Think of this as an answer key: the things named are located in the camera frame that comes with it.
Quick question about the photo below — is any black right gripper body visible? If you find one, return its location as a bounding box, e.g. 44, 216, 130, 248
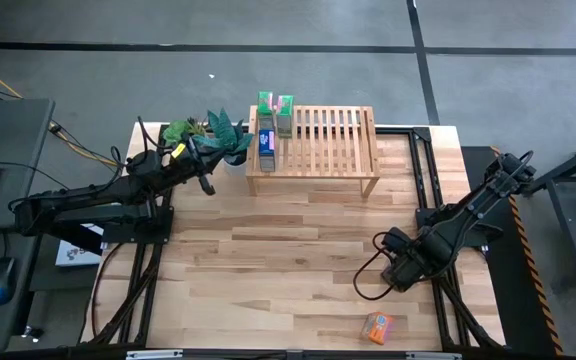
380, 251, 425, 294

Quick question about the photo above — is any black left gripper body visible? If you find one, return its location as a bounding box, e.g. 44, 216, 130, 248
170, 133, 217, 197

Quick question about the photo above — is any blue Frosted Flakes cereal box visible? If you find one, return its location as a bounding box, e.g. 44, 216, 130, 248
257, 128, 277, 174

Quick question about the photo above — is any orange Mini Wheats cereal box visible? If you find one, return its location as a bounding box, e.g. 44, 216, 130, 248
360, 311, 395, 346

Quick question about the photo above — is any green cereal box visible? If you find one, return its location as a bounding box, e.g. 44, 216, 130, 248
256, 90, 275, 132
275, 94, 295, 140

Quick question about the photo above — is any wooden slatted shelf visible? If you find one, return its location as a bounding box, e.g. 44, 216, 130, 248
245, 103, 383, 197

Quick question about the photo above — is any dark green plant white pot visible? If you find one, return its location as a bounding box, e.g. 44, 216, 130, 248
192, 107, 255, 176

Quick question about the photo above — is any light green plant patterned pot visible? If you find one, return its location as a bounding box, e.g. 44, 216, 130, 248
161, 117, 209, 151

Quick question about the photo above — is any black mat with hazard stripe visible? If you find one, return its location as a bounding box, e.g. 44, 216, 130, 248
460, 144, 565, 357

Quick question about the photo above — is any black desk beam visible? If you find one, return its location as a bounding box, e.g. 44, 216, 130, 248
42, 224, 105, 256

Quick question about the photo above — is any white box with logo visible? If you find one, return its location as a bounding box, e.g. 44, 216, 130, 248
55, 224, 107, 268

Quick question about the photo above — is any black computer mouse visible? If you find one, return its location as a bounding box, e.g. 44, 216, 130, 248
0, 256, 19, 306

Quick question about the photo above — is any small metal caster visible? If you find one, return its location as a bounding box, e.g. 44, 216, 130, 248
20, 324, 45, 344

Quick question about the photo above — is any silver metal bracket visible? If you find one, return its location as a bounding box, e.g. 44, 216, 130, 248
126, 349, 184, 360
406, 351, 463, 360

